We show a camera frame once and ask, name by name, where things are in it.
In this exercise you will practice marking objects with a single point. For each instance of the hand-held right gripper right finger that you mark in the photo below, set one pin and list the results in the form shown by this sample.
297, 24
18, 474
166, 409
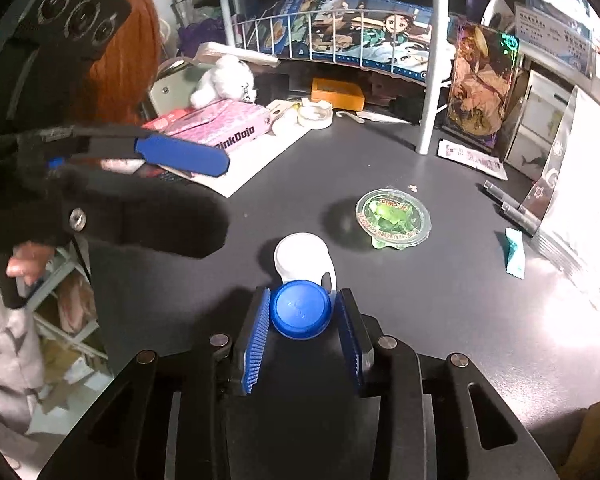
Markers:
350, 345

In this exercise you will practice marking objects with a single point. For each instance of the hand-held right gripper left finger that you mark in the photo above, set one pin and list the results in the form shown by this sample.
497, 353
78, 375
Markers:
255, 340

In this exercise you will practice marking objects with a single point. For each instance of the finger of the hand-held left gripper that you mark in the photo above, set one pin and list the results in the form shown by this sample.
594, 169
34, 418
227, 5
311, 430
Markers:
145, 220
180, 152

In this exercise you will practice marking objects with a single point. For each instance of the blue round cap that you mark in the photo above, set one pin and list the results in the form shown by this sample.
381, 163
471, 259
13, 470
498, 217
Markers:
300, 310

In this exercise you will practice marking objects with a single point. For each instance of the person's left hand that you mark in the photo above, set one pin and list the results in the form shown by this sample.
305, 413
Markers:
30, 262

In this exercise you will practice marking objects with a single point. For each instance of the red flat box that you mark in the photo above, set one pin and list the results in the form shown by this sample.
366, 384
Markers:
172, 120

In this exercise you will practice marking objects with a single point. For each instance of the pink printed box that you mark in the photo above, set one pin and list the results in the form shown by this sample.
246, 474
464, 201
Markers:
230, 130

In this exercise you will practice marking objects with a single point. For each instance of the white paper sheet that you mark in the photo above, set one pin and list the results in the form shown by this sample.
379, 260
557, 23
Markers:
260, 160

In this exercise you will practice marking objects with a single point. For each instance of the small white plush toy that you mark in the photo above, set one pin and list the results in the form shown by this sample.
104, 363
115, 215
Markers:
222, 80

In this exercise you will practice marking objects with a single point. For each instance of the orange wig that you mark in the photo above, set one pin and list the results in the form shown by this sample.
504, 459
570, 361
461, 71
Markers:
125, 75

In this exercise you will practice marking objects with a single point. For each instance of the white round container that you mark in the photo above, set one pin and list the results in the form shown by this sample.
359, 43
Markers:
302, 257

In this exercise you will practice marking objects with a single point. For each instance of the small white container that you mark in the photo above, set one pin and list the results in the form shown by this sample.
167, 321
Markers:
284, 116

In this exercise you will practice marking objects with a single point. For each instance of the beige wooden board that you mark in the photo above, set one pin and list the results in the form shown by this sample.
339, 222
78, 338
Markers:
235, 54

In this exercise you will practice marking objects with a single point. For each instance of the purple fluffy cloth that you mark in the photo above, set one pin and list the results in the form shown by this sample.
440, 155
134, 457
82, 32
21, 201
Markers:
200, 35

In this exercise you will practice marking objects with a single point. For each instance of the white shelf rack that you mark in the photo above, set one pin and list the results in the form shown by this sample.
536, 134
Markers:
65, 320

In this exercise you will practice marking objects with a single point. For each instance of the green jelly cup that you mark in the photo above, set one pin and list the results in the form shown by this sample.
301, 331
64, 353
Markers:
392, 217

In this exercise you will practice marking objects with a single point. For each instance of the white tape roll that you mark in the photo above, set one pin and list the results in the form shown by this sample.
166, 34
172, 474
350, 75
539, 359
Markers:
315, 117

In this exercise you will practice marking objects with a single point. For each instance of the orange box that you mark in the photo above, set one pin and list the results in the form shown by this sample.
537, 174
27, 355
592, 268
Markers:
337, 94

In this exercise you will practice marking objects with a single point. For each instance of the teal sachet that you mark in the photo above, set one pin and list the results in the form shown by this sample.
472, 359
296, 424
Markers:
515, 255

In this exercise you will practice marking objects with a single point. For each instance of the white plastic spoon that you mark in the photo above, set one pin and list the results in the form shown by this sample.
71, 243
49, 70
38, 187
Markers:
365, 117

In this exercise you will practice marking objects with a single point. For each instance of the grey star printed clothing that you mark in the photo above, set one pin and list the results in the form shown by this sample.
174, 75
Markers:
5, 355

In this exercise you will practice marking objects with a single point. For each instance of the black tube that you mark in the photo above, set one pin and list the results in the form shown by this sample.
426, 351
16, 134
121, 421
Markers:
502, 195
519, 218

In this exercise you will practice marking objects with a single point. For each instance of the blue printed box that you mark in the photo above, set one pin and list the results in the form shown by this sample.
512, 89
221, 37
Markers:
360, 30

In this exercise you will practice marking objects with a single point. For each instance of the white flat packet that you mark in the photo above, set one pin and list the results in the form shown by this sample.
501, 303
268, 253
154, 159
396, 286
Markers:
472, 160

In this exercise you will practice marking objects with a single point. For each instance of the brown cardboard box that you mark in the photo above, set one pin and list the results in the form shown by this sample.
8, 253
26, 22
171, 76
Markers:
595, 440

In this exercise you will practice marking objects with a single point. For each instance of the clear plastic bag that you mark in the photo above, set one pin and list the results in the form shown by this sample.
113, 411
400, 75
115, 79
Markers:
575, 185

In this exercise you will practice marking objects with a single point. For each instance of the holographic card display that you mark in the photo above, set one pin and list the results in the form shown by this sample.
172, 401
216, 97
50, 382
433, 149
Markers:
482, 90

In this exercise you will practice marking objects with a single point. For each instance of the white drawer unit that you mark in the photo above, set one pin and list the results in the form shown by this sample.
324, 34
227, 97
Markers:
540, 115

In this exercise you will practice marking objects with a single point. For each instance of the white sign card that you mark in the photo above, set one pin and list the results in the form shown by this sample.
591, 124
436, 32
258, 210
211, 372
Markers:
555, 42

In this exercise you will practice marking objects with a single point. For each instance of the grey metal bracket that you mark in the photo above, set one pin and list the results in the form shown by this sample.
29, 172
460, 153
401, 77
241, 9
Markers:
172, 87

